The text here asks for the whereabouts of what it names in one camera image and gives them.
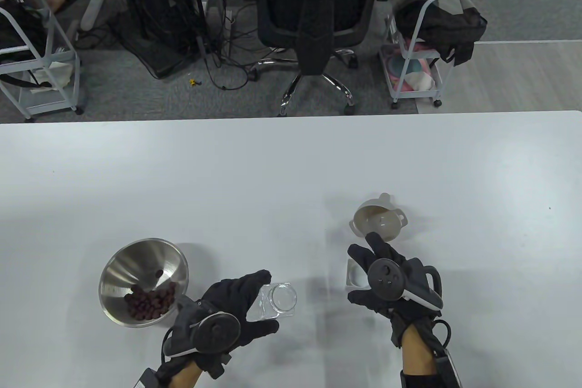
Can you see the black bag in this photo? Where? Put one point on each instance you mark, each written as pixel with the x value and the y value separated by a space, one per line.
pixel 450 26
pixel 18 31

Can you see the black computer stand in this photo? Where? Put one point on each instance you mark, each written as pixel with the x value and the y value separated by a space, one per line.
pixel 154 10

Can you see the black sensor box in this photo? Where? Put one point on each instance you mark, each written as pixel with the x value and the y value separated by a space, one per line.
pixel 148 379
pixel 448 370

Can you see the pink and teal cloth bundle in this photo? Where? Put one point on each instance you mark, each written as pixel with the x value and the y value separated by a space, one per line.
pixel 416 74

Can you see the white cloth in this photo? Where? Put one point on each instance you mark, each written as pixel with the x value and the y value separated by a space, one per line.
pixel 57 72

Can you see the person's left hand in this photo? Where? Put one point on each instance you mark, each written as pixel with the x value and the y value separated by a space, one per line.
pixel 236 297

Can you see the black round controller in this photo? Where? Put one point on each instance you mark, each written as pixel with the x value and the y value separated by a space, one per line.
pixel 218 332
pixel 384 278

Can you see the white square jar lid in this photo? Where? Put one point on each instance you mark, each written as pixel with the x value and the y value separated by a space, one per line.
pixel 354 276

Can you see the person's right forearm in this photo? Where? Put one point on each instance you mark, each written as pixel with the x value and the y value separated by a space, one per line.
pixel 416 356

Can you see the white metal cart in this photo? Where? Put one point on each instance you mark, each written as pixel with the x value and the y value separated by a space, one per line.
pixel 63 56
pixel 416 94

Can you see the person's left forearm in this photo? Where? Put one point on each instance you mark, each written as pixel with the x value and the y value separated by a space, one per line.
pixel 186 376

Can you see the person's right hand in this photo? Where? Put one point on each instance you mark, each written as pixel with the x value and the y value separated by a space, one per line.
pixel 379 310

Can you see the black office chair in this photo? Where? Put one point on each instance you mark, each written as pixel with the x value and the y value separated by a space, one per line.
pixel 341 88

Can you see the pile of dark red cranberries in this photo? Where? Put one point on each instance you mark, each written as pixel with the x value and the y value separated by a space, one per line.
pixel 148 304

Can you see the clear glass coffee jar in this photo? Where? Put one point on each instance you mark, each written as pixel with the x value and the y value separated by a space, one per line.
pixel 279 299

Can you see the white plastic funnel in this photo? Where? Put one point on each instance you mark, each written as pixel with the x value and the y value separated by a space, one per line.
pixel 377 222

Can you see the stainless steel bowl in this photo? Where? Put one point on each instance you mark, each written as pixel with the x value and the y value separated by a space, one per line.
pixel 145 265

